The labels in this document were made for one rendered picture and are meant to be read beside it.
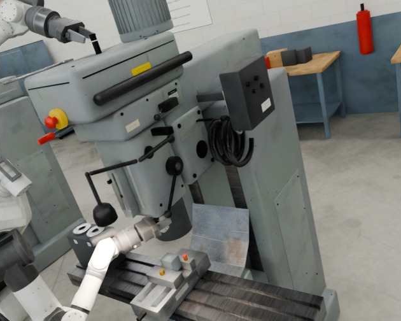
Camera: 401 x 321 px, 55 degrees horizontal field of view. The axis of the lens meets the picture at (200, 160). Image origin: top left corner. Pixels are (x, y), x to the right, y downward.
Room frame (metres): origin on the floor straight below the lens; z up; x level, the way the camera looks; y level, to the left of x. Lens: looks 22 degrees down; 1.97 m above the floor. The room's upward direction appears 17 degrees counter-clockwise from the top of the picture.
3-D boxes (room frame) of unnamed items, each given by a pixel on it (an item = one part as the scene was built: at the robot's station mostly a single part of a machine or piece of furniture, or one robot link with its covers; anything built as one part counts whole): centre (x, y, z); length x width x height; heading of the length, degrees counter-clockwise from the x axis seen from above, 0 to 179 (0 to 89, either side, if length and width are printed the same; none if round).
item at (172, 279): (1.29, 0.27, 1.00); 0.15 x 0.06 x 0.04; 49
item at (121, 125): (1.34, 0.19, 1.68); 0.34 x 0.24 x 0.10; 140
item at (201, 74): (1.69, -0.11, 1.66); 0.80 x 0.23 x 0.20; 140
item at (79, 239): (1.67, 0.62, 1.01); 0.22 x 0.12 x 0.20; 51
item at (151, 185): (1.31, 0.21, 1.47); 0.21 x 0.19 x 0.32; 50
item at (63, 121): (1.13, 0.36, 1.76); 0.06 x 0.02 x 0.06; 50
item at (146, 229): (1.27, 0.30, 1.23); 0.13 x 0.12 x 0.10; 25
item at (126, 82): (1.24, 0.08, 1.79); 0.45 x 0.04 x 0.04; 140
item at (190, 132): (1.46, 0.09, 1.47); 0.24 x 0.19 x 0.26; 50
